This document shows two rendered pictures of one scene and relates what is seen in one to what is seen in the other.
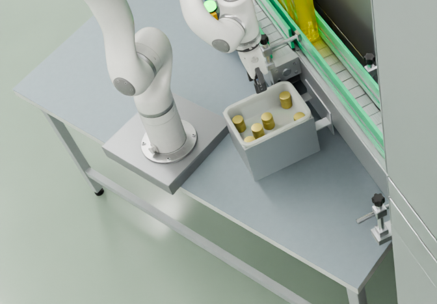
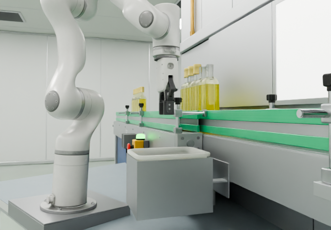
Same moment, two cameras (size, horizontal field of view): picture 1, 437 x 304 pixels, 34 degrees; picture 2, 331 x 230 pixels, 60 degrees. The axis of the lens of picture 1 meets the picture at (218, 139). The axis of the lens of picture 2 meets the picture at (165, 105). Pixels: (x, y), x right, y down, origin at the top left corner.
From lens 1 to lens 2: 155 cm
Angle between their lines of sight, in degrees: 51
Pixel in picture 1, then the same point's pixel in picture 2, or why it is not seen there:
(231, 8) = (162, 5)
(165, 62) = (94, 114)
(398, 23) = not seen: outside the picture
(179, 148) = (74, 206)
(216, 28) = (146, 3)
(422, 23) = not seen: outside the picture
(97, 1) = (64, 28)
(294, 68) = (197, 143)
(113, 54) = (56, 75)
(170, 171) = (54, 217)
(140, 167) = (29, 212)
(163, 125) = (70, 167)
